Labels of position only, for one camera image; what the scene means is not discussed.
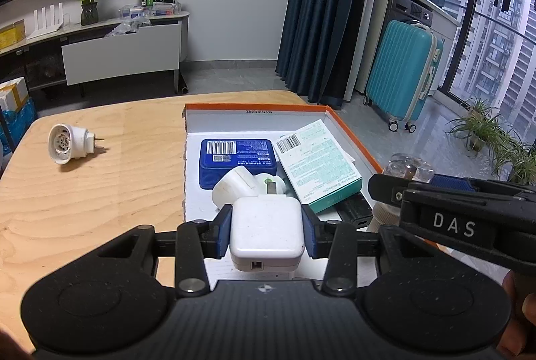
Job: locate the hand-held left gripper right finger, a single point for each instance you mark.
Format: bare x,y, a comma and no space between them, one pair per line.
310,232

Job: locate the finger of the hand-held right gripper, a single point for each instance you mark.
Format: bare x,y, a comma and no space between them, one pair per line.
454,183
387,190

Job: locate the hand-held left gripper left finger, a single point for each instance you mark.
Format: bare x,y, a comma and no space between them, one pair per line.
224,232

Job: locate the clear plastic bottle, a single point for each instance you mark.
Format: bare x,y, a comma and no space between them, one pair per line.
408,167

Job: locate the black power adapter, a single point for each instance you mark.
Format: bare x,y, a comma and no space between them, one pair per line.
354,209

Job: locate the white square charger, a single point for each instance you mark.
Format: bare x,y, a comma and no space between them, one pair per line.
268,230

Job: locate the white rounded plug adapter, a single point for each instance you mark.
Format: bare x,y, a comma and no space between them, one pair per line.
232,188

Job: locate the white plug with green mark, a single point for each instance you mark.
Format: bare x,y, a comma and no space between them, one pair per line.
270,183

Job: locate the teal bandage box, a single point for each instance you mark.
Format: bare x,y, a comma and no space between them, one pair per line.
318,167

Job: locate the blue tin box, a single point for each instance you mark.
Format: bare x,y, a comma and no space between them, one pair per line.
236,161

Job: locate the orange-edged white cardboard box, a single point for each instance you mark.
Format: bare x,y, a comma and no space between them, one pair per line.
251,125

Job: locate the person's right hand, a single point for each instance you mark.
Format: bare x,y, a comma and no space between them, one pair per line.
523,314

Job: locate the potted spider plants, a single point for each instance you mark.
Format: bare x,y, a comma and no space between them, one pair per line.
498,138

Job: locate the teal hard-shell suitcase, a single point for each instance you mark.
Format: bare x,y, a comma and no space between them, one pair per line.
400,75

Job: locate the black roll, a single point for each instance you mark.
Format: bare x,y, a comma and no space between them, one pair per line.
184,83

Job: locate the grey washing machine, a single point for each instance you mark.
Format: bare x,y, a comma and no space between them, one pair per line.
412,8

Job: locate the white round plug-in device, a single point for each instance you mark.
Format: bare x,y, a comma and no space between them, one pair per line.
67,144

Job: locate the dark blue curtain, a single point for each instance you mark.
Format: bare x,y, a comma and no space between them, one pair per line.
322,12

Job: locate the clear plastic bags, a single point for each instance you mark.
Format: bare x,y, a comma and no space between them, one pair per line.
125,28

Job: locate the blue plastic bag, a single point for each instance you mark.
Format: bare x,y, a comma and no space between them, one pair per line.
16,125

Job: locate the clear boxes on cabinet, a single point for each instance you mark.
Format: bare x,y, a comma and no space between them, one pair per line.
146,10

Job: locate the grey television cabinet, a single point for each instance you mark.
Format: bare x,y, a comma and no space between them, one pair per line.
42,58

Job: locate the cardboard box on floor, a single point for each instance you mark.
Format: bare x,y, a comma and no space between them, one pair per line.
12,94

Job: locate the white antenna router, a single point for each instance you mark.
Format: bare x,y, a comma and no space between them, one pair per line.
46,23

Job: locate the yellow box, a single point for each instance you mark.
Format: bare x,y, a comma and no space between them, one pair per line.
11,35

